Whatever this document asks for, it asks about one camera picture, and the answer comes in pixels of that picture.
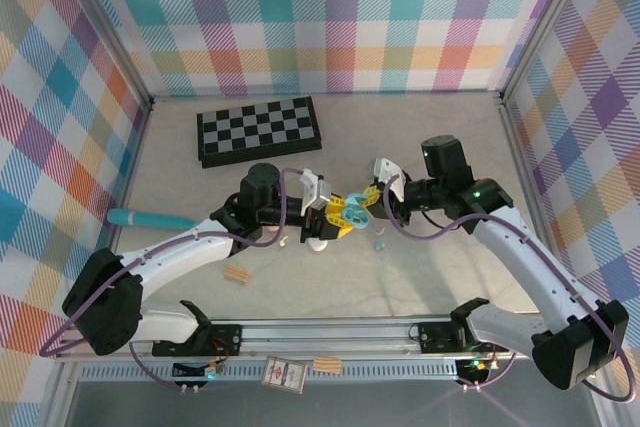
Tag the white earbud charging case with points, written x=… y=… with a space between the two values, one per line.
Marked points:
x=317 y=246

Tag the playing card box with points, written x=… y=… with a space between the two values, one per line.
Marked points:
x=285 y=373

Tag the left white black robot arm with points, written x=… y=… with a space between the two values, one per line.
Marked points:
x=175 y=247

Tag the blue earbud charging case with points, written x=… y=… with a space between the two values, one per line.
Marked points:
x=356 y=207

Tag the black grey chessboard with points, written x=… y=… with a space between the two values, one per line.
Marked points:
x=257 y=129

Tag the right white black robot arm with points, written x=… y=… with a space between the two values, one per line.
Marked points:
x=525 y=267

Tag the ridged wooden block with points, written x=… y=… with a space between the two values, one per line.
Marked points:
x=237 y=275
x=326 y=364

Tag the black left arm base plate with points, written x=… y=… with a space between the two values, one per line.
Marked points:
x=227 y=339

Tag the aluminium frame post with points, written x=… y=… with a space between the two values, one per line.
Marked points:
x=542 y=22
x=110 y=32

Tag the teal tube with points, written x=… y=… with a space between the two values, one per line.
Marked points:
x=145 y=218

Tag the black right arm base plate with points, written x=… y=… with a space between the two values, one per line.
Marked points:
x=435 y=337

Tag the small controller board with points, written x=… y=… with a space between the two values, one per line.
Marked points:
x=210 y=372
x=477 y=366

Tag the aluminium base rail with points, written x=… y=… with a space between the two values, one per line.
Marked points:
x=325 y=337

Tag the aluminium side rail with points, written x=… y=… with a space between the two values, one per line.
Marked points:
x=131 y=157
x=517 y=147

